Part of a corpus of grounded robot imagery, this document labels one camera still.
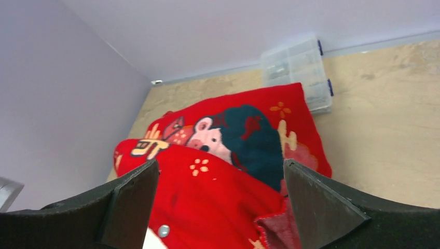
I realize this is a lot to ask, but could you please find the white pillow insert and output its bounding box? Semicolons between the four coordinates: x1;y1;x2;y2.
142;228;168;249

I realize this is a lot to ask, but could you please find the red printed pillowcase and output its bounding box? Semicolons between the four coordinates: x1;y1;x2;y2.
113;83;332;248

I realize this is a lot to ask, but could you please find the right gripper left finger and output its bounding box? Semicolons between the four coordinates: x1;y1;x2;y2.
1;160;159;248

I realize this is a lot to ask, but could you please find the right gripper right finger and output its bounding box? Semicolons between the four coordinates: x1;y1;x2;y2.
283;159;439;248

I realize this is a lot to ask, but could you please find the clear plastic organizer box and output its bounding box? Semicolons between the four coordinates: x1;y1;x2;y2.
260;35;334;114

